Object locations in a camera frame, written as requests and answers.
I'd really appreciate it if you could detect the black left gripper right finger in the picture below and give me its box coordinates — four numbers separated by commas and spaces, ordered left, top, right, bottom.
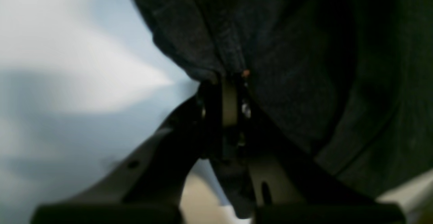
222, 79, 406, 224

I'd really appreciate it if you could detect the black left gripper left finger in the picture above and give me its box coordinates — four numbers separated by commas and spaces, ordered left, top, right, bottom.
31, 82, 222, 224

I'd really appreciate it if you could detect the black t-shirt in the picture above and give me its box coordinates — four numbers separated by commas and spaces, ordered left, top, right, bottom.
133, 0, 432, 200

